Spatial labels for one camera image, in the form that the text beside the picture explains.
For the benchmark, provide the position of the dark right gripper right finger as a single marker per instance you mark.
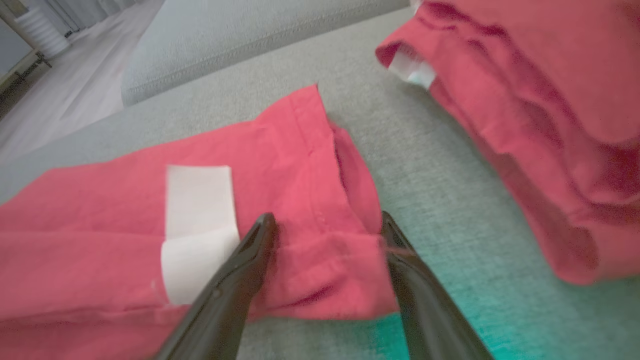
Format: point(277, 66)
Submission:
point(425, 310)

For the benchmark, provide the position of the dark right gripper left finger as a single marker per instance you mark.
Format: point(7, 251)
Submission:
point(230, 300)

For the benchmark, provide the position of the red jersey white sleeves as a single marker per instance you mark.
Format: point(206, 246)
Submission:
point(100, 225)

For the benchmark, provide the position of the red Bulls shorts white stripe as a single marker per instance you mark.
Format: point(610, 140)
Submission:
point(550, 100)

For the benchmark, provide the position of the grey sofa seat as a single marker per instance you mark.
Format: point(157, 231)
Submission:
point(425, 165)

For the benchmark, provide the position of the grey sofa backrest cushion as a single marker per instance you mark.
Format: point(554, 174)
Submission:
point(225, 35)

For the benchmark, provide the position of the white ribbed cylinder appliance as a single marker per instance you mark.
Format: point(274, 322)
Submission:
point(42, 30)

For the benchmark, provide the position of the dark low frame furniture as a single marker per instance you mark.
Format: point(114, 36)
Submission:
point(25, 75)

